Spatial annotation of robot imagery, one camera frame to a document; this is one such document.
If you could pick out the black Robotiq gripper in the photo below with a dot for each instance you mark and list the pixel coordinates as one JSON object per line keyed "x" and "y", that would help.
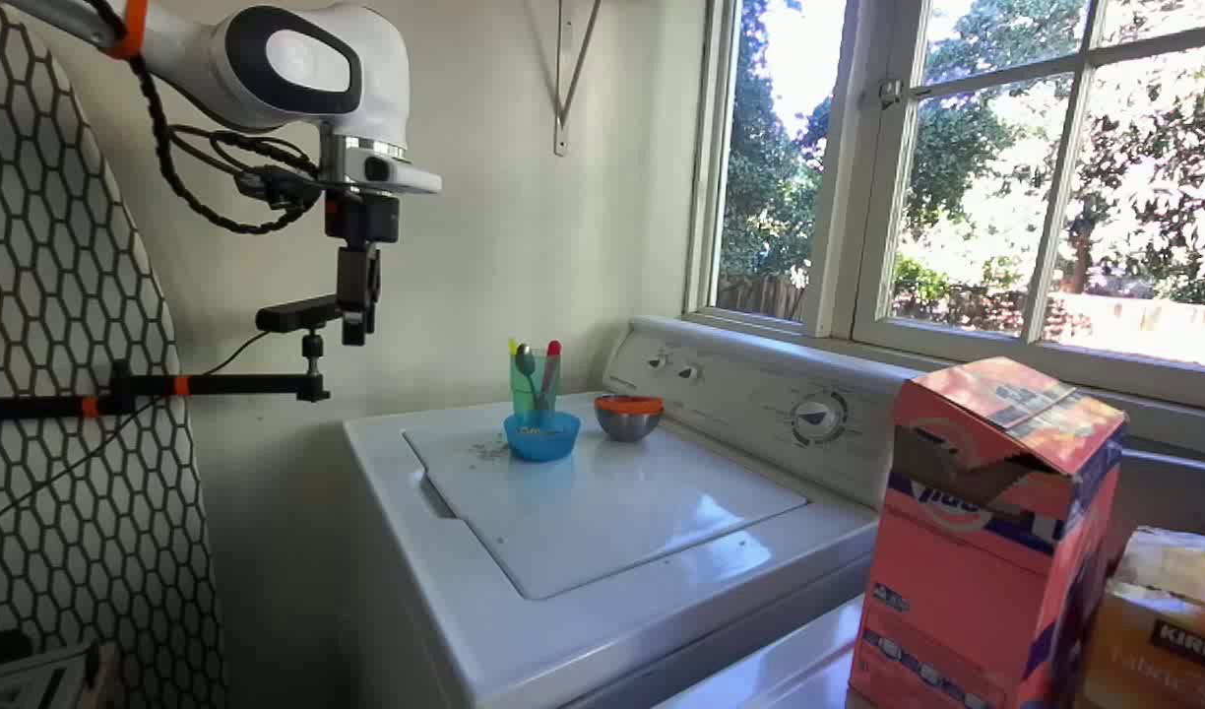
{"x": 361, "y": 232}

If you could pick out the translucent green plastic cup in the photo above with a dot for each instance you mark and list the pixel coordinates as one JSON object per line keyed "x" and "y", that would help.
{"x": 530, "y": 397}

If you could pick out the blue plastic bowl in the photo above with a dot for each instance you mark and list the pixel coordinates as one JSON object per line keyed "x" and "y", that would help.
{"x": 539, "y": 438}

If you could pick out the orange and silver bowl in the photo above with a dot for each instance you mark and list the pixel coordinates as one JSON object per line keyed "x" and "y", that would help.
{"x": 629, "y": 418}

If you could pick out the honeycomb pattern ironing board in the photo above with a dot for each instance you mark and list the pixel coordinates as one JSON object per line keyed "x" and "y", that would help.
{"x": 66, "y": 397}

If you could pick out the small white washer knob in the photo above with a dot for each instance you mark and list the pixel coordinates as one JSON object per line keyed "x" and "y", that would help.
{"x": 656, "y": 359}
{"x": 687, "y": 373}

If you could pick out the white washing machine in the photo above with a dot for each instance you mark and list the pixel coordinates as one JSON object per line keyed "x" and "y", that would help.
{"x": 605, "y": 527}

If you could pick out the large washer dial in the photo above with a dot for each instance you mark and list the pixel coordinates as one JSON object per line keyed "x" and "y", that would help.
{"x": 819, "y": 418}

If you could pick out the white dryer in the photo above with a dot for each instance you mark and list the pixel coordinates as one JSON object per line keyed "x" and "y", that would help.
{"x": 763, "y": 670}

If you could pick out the orange Tide detergent box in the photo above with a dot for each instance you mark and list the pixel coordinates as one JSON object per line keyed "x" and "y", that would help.
{"x": 971, "y": 566}

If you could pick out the Kirkland cardboard box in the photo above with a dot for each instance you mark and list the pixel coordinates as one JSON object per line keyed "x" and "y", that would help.
{"x": 1160, "y": 633}

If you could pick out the black camera on stand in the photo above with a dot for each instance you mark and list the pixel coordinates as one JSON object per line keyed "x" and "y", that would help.
{"x": 291, "y": 317}

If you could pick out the white window frame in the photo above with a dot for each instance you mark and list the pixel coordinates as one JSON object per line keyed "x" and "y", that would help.
{"x": 851, "y": 199}

